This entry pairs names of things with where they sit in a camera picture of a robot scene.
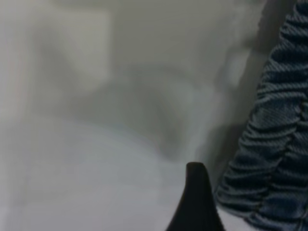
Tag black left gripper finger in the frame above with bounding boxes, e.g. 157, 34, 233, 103
166, 162, 224, 231

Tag blue denim pants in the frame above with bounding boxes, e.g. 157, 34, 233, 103
214, 0, 308, 231

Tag white table cloth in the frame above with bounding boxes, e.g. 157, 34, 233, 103
0, 0, 308, 231

